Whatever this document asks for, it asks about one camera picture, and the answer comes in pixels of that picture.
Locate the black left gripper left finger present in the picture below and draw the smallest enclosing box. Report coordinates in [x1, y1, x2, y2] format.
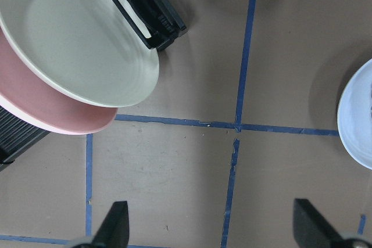
[91, 201, 130, 248]

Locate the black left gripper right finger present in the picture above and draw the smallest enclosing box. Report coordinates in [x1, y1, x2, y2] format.
[292, 198, 348, 247]

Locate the blue plate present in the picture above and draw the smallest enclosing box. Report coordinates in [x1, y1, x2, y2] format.
[337, 60, 371, 169]

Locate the pink plate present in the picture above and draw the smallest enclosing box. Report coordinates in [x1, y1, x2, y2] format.
[1, 33, 118, 135]

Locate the white plate in rack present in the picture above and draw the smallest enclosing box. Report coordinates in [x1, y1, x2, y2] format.
[1, 0, 159, 107]

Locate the black dish rack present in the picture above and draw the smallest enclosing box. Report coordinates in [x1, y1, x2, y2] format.
[1, 0, 187, 168]

